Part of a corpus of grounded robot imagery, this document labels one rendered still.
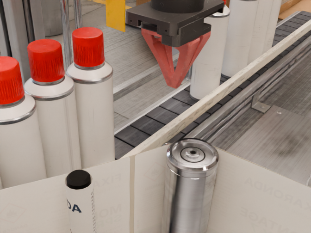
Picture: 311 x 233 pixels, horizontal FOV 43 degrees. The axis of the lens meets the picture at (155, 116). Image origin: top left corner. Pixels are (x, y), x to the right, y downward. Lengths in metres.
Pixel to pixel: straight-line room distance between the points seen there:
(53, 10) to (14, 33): 2.68
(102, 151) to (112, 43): 0.59
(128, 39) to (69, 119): 0.66
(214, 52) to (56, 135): 0.33
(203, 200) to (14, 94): 0.19
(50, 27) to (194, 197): 3.01
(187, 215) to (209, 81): 0.41
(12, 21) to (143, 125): 0.25
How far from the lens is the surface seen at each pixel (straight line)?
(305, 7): 1.46
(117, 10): 0.48
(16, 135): 0.39
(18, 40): 0.54
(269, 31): 0.87
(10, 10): 0.53
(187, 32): 0.41
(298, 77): 0.96
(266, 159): 0.60
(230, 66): 0.78
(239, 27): 0.75
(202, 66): 0.67
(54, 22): 3.25
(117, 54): 0.98
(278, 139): 0.65
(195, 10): 0.43
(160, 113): 0.66
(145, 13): 0.42
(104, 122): 0.46
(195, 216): 0.31
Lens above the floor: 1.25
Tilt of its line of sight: 34 degrees down
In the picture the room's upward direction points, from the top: 3 degrees clockwise
